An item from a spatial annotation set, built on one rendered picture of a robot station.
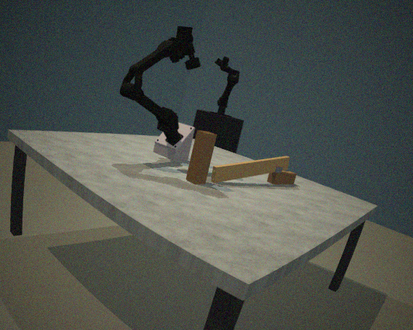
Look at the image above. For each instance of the long brown wooden rail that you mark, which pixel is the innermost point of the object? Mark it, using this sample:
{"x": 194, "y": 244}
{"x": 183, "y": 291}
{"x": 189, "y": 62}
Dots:
{"x": 240, "y": 170}

